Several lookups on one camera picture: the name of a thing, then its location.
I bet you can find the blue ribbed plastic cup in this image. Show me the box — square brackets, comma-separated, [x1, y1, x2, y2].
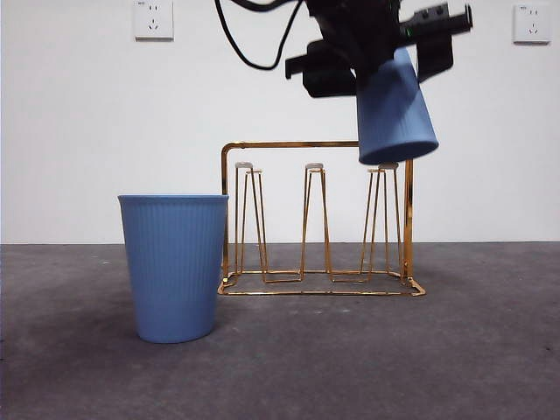
[354, 45, 440, 166]
[116, 194, 231, 345]

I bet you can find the black cable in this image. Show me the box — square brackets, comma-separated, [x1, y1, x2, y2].
[231, 0, 303, 13]
[213, 0, 307, 71]

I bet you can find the gold wire cup rack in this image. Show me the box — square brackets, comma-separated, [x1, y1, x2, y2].
[217, 139, 428, 298]

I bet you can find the white wall socket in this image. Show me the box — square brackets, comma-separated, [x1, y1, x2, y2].
[134, 0, 175, 43]
[512, 3, 551, 46]

